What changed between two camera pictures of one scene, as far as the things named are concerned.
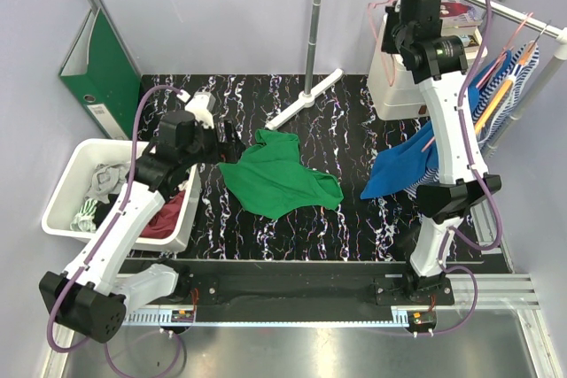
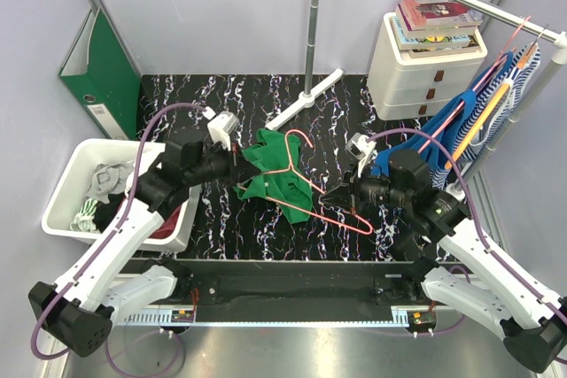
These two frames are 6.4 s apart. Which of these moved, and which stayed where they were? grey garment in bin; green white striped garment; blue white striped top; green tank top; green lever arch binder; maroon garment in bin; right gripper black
Moved: green tank top; right gripper black
Stayed: grey garment in bin; maroon garment in bin; blue white striped top; green white striped garment; green lever arch binder
